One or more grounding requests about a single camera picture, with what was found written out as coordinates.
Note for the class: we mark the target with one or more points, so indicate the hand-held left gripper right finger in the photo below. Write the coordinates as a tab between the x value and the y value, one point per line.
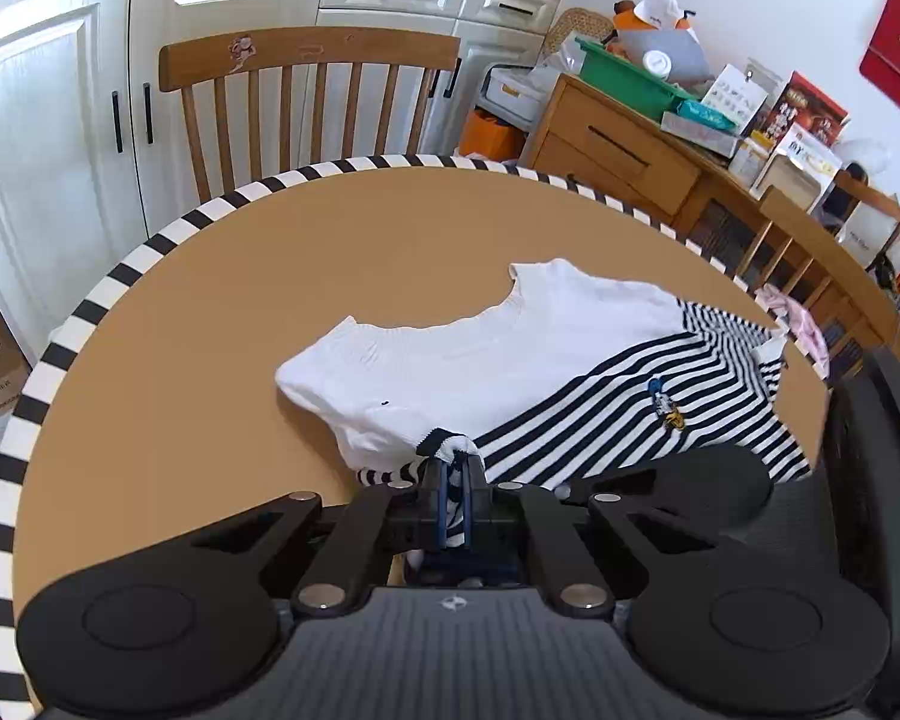
467	511

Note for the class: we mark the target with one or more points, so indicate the wooden slat-back chair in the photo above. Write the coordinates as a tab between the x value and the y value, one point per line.
307	49
784	214

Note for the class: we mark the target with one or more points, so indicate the red printed box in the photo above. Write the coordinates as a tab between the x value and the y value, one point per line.
802	109

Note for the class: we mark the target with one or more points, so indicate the white paper cup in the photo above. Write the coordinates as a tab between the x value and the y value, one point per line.
656	64

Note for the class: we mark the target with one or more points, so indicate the white storage box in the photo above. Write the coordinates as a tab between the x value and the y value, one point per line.
514	90

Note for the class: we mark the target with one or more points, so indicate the orange bag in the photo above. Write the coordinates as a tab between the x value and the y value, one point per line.
491	136

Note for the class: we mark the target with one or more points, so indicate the white sweater with navy stripes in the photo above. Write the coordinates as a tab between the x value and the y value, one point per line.
495	360

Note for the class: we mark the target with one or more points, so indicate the grey and orange plush toy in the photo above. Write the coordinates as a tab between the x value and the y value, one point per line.
682	41

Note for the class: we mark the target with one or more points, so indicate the pink cloth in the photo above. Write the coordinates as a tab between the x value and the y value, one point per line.
802	322

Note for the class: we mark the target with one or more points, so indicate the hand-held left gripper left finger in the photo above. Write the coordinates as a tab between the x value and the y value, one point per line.
438	501

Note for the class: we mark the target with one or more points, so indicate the woven basket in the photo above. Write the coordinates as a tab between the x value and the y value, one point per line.
577	22

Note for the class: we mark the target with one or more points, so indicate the round striped-edge table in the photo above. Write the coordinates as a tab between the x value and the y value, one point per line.
270	262

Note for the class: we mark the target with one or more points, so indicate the wooden sideboard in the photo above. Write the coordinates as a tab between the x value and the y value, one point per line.
615	142

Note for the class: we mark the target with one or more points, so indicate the green plastic bin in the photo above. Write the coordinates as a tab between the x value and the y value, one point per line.
622	79

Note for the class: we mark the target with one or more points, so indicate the white box with window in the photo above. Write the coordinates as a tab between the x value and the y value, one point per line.
795	165

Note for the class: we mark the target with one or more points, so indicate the white desk calendar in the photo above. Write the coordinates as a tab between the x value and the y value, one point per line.
735	94

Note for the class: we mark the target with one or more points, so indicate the white paper bag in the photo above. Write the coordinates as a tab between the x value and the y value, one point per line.
870	236

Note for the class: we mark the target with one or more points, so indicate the teal tissue pack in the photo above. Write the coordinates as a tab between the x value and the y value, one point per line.
701	118

